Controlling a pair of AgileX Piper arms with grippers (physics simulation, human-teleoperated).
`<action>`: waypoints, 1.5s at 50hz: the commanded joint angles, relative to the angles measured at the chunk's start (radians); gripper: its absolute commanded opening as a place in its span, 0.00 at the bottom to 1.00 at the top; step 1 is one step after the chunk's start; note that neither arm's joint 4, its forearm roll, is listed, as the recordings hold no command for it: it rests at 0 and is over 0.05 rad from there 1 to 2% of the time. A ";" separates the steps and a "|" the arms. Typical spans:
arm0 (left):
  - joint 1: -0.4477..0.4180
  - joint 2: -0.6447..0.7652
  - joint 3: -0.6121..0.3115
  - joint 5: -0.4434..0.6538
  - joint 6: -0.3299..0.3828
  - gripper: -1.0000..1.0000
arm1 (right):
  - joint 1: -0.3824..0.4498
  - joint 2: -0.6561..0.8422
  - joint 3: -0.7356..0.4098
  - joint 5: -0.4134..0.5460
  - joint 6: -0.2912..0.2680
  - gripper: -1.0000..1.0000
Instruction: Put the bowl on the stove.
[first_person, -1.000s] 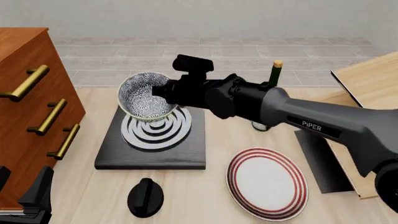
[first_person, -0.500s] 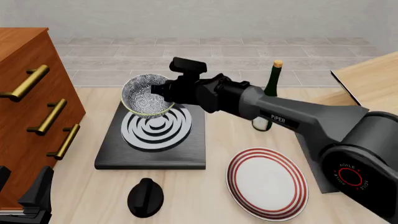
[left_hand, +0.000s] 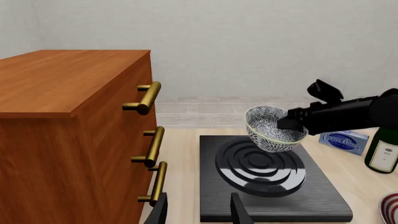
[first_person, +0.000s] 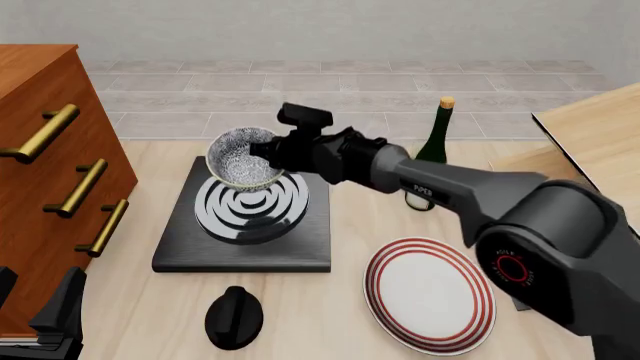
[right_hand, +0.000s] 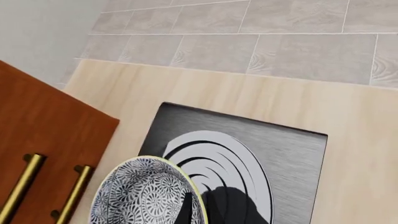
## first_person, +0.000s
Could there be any patterned black and white bowl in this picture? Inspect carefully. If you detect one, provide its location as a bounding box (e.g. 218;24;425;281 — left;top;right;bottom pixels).
205;126;286;194

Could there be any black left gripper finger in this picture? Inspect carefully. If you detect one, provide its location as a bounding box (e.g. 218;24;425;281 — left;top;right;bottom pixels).
27;265;88;336
0;265;20;311

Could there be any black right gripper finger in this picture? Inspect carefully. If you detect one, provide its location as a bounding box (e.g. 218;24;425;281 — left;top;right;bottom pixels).
247;139;275;160

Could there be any long brass cabinet handle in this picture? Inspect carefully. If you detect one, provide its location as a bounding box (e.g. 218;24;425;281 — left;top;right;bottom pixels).
0;102;82;165
74;198;130;259
42;157;110;219

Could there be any red-brown wooden cabinet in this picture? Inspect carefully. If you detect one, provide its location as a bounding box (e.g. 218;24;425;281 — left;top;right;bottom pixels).
0;43;139;339

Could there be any white plate with red rings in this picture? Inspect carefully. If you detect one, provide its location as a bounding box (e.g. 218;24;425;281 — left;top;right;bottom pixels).
362;236;498;357

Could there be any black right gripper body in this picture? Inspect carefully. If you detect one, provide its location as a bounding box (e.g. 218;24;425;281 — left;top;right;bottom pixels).
268;129;327;180

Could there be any flat black stove plate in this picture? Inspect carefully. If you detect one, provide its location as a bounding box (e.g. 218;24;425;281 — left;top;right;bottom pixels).
151;155;333;274

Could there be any round black stove knob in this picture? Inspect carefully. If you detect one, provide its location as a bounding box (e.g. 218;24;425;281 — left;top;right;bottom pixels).
203;285;265;352

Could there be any dark green wine bottle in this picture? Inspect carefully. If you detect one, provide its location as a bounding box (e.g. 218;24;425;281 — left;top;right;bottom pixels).
403;95;458;213

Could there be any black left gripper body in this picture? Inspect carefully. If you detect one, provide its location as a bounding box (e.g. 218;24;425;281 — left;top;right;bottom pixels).
0;329;85;360

